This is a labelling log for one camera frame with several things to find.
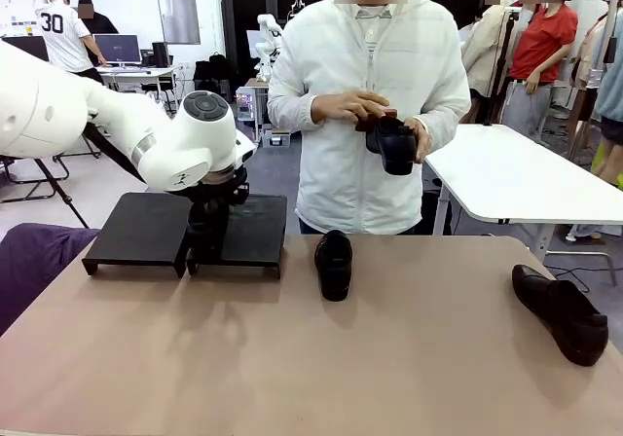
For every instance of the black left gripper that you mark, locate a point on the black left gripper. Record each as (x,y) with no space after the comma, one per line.
(214,212)

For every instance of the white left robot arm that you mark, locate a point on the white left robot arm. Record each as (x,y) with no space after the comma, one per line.
(48,110)

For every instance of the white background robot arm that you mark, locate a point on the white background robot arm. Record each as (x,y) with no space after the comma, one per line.
(267,25)

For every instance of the person's left forearm white sleeve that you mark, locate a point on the person's left forearm white sleeve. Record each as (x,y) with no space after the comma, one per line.
(448,115)

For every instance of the person's right forearm white sleeve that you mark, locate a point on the person's right forearm white sleeve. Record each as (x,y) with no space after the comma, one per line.
(287,110)

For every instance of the person's right hand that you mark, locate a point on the person's right hand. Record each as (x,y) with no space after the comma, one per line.
(345,105)

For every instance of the person's left hand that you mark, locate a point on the person's left hand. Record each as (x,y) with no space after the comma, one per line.
(423,139)

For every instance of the white storage box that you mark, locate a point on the white storage box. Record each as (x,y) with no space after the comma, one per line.
(277,138)

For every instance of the computer case with lights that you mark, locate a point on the computer case with lights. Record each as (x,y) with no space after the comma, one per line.
(245,102)

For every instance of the person in white jacket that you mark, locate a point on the person in white jacket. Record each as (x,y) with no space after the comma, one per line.
(340,178)

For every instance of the purple cloth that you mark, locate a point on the purple cloth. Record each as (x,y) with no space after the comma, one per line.
(39,265)

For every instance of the black backpack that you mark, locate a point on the black backpack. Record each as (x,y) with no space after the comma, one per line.
(211,73)

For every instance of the white office desk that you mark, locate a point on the white office desk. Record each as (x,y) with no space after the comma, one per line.
(141,71)

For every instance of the black computer tower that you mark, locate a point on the black computer tower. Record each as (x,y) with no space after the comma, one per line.
(160,54)

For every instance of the lit computer monitor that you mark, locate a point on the lit computer monitor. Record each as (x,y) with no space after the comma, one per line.
(117,47)

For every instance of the grey standing panel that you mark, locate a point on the grey standing panel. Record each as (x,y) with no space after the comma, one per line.
(178,17)

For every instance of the person in black shirt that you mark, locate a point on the person in black shirt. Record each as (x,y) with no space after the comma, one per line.
(99,22)

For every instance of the person in number jersey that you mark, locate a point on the person in number jersey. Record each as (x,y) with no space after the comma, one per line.
(61,37)

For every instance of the dark computer monitor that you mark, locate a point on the dark computer monitor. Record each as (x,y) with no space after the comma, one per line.
(24,49)

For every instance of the white background table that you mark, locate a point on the white background table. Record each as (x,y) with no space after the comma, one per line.
(511,178)

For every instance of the tall black tripod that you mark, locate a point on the tall black tripod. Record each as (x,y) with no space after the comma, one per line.
(506,51)

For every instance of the person in red shirt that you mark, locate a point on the person in red shirt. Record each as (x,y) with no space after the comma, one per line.
(542,42)

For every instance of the white clothes rack pole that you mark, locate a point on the white clothes rack pole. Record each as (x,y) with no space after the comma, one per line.
(608,32)

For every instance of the black camera tripod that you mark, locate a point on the black camera tripod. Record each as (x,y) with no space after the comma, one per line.
(114,153)

